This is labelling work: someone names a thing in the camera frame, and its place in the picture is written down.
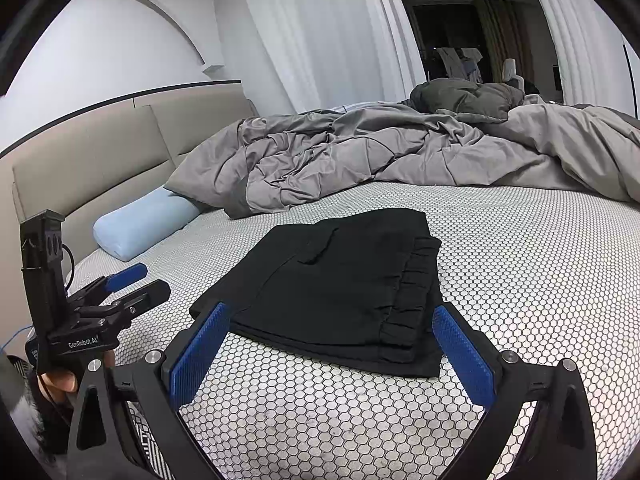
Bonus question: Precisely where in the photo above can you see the bed with honeycomb sheet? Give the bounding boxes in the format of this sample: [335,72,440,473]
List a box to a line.
[65,180,640,480]

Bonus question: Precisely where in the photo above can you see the grey duvet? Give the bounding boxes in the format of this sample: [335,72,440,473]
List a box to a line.
[165,102,640,220]

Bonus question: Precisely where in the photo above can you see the beige padded headboard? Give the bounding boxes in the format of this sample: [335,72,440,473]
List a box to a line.
[0,80,261,281]

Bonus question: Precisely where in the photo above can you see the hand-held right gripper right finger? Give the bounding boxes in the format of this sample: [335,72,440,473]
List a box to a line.
[432,304,598,480]

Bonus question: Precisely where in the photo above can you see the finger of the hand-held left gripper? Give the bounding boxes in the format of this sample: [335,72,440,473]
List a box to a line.
[80,280,172,325]
[67,262,149,306]

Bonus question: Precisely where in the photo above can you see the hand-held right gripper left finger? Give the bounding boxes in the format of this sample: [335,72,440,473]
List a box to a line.
[66,301,232,480]

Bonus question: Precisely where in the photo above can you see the person's left hand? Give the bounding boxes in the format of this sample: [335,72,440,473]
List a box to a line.
[37,350,117,407]

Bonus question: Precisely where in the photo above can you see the black pants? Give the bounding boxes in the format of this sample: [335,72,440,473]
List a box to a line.
[189,208,445,378]

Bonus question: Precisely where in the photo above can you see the brown curtain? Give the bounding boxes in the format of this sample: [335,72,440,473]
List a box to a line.
[475,0,526,83]

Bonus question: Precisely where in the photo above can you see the white chair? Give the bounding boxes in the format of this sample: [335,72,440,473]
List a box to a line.
[501,59,524,89]

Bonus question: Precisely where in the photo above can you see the black cable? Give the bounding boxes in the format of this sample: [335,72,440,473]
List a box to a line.
[60,244,76,291]

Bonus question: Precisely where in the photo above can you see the dark grey pillow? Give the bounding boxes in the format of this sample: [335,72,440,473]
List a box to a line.
[409,79,526,123]

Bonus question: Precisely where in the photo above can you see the person's left forearm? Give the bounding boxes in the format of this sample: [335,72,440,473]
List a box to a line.
[0,355,76,466]

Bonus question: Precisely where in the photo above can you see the light blue pillow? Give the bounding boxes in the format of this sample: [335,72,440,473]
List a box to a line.
[92,187,201,262]

